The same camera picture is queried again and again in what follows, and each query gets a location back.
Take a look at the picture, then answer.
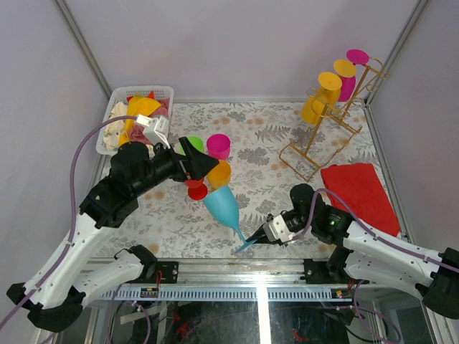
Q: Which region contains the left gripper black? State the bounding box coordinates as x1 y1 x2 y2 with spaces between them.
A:
135 137 222 197

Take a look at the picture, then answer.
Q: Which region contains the yellow wine glass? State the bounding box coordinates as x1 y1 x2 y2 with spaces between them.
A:
301 72 342 125
333 59 358 102
207 160 232 190

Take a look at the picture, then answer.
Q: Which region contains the green plastic wine glass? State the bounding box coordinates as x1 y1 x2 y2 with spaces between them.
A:
179 136 204 156

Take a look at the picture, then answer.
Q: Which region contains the red plastic wine glass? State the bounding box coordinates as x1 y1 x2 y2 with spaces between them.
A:
184 178 208 201

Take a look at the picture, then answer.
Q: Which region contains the magenta plastic wine glass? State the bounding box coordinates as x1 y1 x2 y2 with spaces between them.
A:
206 133 231 160

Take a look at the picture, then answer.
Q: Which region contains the teal plastic wine glass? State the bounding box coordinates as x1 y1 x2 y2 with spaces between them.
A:
202 186 255 252

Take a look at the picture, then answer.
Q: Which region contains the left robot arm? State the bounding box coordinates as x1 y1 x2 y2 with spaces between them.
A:
6 137 219 333

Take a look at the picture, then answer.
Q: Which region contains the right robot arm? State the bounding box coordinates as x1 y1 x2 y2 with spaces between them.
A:
248 183 458 320

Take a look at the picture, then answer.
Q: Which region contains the rear magenta wine glass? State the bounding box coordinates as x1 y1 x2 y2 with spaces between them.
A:
346 49 370 65

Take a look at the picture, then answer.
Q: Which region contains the pink cloth in basket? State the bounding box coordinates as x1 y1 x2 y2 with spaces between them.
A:
128 98 169 145

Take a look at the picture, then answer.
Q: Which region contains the yellow cloth in basket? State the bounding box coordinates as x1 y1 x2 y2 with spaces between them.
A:
118 95 162 147

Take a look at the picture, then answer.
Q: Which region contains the cream floral cloth in basket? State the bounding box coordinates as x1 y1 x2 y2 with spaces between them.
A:
103 102 128 151

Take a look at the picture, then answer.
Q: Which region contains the white plastic basket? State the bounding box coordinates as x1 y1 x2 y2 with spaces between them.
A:
95 85 174 156

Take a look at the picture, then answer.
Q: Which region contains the red folded cloth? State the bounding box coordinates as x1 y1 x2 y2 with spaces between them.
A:
321 163 400 237

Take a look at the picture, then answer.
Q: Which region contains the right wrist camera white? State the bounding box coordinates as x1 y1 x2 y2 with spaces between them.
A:
265 214 295 246

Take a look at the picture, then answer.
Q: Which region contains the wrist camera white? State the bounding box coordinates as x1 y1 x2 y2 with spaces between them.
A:
136 115 171 148
265 214 295 246

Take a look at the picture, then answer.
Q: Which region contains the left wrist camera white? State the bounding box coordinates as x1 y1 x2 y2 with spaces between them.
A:
136 115 171 148

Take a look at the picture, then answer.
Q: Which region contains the slotted grey cable duct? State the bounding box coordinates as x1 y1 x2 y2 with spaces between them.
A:
99 285 352 302

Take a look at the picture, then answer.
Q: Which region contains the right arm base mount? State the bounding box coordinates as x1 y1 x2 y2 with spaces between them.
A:
300 247 365 285

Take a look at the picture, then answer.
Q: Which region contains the aluminium front rail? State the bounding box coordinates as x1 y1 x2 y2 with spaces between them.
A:
84 257 359 287

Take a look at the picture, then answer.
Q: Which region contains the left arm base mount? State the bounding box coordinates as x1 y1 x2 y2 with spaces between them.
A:
114 244 179 285

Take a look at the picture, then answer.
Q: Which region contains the gold wire glass rack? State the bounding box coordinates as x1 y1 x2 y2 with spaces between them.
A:
279 55 388 182

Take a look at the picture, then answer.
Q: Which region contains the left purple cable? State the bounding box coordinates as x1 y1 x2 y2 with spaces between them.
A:
0 115 139 330

